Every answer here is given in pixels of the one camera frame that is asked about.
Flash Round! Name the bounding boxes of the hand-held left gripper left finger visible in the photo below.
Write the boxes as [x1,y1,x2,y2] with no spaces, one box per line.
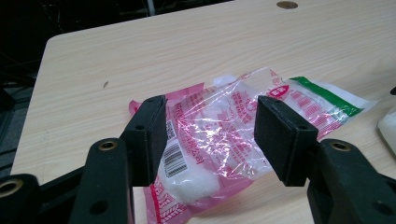
[68,94,168,224]

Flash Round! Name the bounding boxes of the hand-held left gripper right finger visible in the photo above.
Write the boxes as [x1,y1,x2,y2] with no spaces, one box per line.
[254,95,396,224]

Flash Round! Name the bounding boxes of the pink plastic bag white granules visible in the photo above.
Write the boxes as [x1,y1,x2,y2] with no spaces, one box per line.
[128,66,379,224]

